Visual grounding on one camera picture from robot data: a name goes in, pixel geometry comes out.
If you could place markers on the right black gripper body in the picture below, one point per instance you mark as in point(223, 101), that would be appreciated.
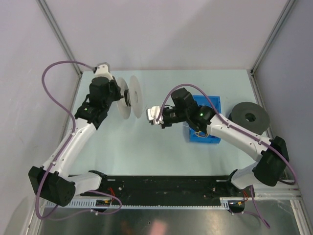
point(173, 115)

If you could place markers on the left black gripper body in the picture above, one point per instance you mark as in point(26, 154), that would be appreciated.
point(115, 94)

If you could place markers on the white cable spool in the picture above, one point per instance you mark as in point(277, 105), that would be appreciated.
point(132, 99)

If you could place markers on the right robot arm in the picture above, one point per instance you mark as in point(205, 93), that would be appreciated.
point(270, 155)

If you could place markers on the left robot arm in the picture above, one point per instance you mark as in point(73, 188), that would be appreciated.
point(52, 181)

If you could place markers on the blue plastic bin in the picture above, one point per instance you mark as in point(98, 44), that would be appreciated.
point(200, 136)

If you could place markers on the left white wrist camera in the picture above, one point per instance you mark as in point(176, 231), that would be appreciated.
point(103, 70)

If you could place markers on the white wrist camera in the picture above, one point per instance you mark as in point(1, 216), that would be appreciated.
point(153, 114)
point(103, 70)

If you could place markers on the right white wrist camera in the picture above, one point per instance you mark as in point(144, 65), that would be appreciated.
point(153, 114)

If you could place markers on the dark grey cable spool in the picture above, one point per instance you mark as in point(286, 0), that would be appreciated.
point(250, 116)

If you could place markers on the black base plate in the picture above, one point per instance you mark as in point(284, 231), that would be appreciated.
point(172, 191)

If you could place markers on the slotted grey cable duct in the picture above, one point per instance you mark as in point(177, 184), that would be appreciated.
point(95, 204)

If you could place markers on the left aluminium frame post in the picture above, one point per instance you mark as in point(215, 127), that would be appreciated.
point(43, 6)

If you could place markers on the aluminium frame post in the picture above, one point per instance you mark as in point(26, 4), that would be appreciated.
point(282, 19)
point(43, 6)

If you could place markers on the right aluminium frame post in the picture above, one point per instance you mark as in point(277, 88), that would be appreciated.
point(282, 19)

